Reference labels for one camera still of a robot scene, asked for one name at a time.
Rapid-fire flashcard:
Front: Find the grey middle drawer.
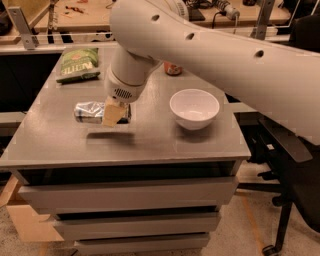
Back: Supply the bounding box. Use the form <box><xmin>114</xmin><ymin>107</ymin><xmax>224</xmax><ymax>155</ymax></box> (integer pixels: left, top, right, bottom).
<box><xmin>54</xmin><ymin>212</ymin><xmax>221</xmax><ymax>240</ymax></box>

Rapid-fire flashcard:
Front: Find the wooden workbench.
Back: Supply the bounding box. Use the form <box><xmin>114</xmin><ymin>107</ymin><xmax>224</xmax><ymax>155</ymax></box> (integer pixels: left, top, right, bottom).
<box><xmin>0</xmin><ymin>0</ymin><xmax>292</xmax><ymax>44</ymax></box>

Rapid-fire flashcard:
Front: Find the black office chair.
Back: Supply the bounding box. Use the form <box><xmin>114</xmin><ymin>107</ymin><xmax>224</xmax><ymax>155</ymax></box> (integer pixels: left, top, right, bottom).
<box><xmin>238</xmin><ymin>14</ymin><xmax>320</xmax><ymax>256</ymax></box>

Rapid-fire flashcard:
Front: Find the white ceramic bowl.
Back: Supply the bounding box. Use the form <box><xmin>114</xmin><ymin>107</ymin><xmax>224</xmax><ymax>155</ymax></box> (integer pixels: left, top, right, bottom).
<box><xmin>169</xmin><ymin>89</ymin><xmax>220</xmax><ymax>130</ymax></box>

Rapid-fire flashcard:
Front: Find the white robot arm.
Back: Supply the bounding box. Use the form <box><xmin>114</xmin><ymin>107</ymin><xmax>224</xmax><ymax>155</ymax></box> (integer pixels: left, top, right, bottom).
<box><xmin>106</xmin><ymin>0</ymin><xmax>320</xmax><ymax>145</ymax></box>

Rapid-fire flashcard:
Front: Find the grey drawer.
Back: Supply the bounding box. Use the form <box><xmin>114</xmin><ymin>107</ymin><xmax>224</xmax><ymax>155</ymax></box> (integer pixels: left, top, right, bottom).
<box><xmin>54</xmin><ymin>212</ymin><xmax>221</xmax><ymax>240</ymax></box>
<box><xmin>19</xmin><ymin>177</ymin><xmax>238</xmax><ymax>214</ymax></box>
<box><xmin>74</xmin><ymin>233</ymin><xmax>210</xmax><ymax>255</ymax></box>

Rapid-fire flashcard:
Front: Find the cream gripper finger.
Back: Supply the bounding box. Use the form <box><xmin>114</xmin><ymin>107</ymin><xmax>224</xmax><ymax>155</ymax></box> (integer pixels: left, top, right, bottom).
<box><xmin>102</xmin><ymin>97</ymin><xmax>128</xmax><ymax>127</ymax></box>

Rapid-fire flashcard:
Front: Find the metal rail bracket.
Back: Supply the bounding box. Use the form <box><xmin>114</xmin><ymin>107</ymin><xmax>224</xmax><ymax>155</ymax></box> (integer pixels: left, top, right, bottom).
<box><xmin>8</xmin><ymin>6</ymin><xmax>38</xmax><ymax>50</ymax></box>
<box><xmin>250</xmin><ymin>0</ymin><xmax>275</xmax><ymax>40</ymax></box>

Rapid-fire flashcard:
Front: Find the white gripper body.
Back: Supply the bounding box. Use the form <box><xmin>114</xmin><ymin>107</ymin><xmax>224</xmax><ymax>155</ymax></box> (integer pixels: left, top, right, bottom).
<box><xmin>105</xmin><ymin>46</ymin><xmax>162</xmax><ymax>103</ymax></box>

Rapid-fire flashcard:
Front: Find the crushed silver redbull can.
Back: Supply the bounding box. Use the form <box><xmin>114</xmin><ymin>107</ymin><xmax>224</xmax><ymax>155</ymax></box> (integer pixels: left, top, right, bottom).
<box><xmin>73</xmin><ymin>101</ymin><xmax>132</xmax><ymax>125</ymax></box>

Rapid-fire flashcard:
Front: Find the wooden panel on floor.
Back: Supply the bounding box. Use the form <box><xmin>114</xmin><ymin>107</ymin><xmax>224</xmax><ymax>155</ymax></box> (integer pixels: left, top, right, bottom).
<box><xmin>0</xmin><ymin>175</ymin><xmax>63</xmax><ymax>242</ymax></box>

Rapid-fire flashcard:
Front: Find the grey top drawer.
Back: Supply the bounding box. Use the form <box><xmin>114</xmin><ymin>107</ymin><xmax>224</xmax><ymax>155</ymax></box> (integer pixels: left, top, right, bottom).
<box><xmin>19</xmin><ymin>177</ymin><xmax>238</xmax><ymax>214</ymax></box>

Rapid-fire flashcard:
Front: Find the grey bottom drawer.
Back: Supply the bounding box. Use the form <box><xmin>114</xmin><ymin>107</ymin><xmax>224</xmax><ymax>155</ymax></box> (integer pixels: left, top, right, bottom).
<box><xmin>74</xmin><ymin>233</ymin><xmax>210</xmax><ymax>255</ymax></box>

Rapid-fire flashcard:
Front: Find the left metal rail bracket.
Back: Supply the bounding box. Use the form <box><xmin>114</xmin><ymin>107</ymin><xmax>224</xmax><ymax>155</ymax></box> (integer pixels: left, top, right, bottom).
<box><xmin>8</xmin><ymin>6</ymin><xmax>38</xmax><ymax>50</ymax></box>

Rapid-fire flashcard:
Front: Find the orange soda can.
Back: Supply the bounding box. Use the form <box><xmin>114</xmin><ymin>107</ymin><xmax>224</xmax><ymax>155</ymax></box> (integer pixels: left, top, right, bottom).
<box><xmin>164</xmin><ymin>62</ymin><xmax>183</xmax><ymax>76</ymax></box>

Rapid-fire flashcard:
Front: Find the green jalapeno chip bag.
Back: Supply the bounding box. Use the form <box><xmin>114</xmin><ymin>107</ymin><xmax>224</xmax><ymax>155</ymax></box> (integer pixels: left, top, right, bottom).
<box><xmin>56</xmin><ymin>48</ymin><xmax>100</xmax><ymax>84</ymax></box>

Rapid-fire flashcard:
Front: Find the right metal rail bracket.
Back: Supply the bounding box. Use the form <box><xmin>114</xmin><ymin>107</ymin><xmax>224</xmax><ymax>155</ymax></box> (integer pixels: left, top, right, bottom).
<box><xmin>250</xmin><ymin>0</ymin><xmax>275</xmax><ymax>40</ymax></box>

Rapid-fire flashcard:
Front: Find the black monitor stand base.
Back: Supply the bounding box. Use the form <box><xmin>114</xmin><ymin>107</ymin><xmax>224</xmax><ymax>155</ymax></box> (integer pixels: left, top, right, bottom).
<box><xmin>188</xmin><ymin>8</ymin><xmax>205</xmax><ymax>21</ymax></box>

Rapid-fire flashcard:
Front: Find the white power strip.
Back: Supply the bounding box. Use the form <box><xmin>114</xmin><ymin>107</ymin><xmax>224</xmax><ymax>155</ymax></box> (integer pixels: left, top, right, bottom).
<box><xmin>213</xmin><ymin>0</ymin><xmax>240</xmax><ymax>20</ymax></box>

